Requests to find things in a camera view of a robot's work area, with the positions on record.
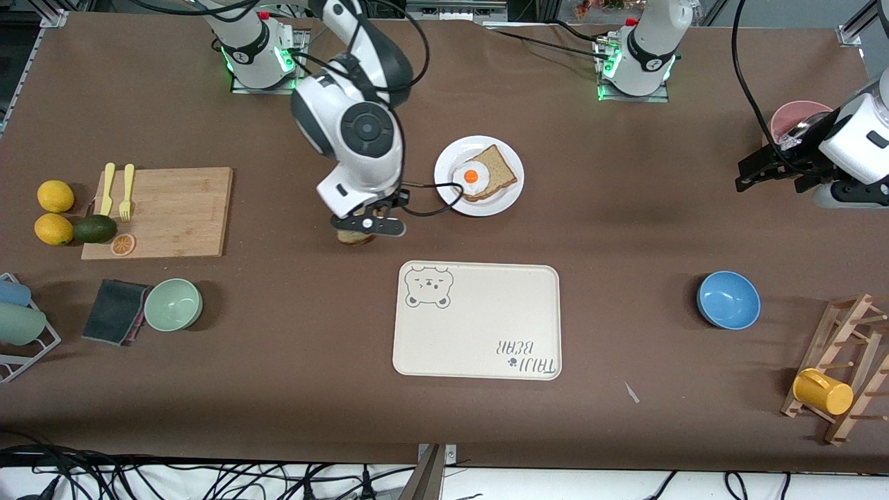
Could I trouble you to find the round white plate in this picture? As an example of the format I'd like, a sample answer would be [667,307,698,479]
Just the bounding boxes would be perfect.
[434,135,525,217]

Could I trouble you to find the pink bowl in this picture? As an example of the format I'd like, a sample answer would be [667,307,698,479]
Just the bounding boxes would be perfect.
[767,101,833,150]

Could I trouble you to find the toy fried egg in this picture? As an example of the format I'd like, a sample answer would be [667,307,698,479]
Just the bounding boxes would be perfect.
[451,161,491,198]

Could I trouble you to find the blue bowl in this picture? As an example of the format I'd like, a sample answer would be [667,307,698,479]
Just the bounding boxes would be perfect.
[697,271,761,330]

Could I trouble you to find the cream bear print tray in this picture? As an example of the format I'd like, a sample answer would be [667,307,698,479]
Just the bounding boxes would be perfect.
[392,261,562,381]

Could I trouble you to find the wooden cup rack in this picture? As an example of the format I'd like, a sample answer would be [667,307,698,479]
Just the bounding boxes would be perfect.
[780,293,889,447]

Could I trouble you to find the wooden cutting board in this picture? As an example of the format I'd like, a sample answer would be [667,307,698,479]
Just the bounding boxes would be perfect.
[81,167,234,260]

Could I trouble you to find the yellow mug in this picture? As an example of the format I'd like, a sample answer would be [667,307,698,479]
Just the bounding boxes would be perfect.
[792,368,854,416]

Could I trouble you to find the colourful toy food pile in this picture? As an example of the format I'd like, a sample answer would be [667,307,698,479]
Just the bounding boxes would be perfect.
[573,0,626,19]

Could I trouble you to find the pale green bowl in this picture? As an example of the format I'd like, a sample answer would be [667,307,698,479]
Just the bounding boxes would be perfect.
[144,278,203,332]

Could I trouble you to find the yellow plastic fork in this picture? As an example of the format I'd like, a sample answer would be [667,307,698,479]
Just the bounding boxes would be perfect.
[119,164,135,223]

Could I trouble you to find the yellow plastic knife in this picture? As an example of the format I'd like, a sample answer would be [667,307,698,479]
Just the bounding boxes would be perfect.
[99,162,117,217]

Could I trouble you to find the dark green avocado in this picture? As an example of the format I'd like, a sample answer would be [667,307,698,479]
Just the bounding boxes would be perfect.
[72,215,117,244]

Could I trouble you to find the dark grey sponge cloth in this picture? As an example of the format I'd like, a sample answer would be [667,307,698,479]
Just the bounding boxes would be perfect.
[81,279,152,346]

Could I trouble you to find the yellow lemon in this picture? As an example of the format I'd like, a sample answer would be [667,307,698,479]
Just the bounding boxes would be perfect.
[37,180,76,213]
[34,213,74,247]

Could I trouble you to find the light blue cup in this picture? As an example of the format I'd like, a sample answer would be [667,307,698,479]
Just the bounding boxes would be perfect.
[0,278,32,308]

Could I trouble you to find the pale green cup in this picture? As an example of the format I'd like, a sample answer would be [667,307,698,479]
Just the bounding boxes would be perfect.
[0,302,47,346]

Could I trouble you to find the aluminium profile rail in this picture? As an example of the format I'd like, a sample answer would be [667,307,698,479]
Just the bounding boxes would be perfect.
[0,8,70,136]
[837,0,879,48]

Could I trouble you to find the grey metal frame beam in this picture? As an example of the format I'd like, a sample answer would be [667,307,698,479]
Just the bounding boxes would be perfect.
[405,0,509,23]

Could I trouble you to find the grey metal mounting bracket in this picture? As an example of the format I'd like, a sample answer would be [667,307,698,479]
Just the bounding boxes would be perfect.
[397,443,458,500]

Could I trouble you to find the tangled black floor cables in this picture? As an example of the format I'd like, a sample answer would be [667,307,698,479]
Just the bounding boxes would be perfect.
[0,431,417,500]

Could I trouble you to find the white wire rack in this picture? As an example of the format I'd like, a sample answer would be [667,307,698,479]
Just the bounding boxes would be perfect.
[0,272,62,383]

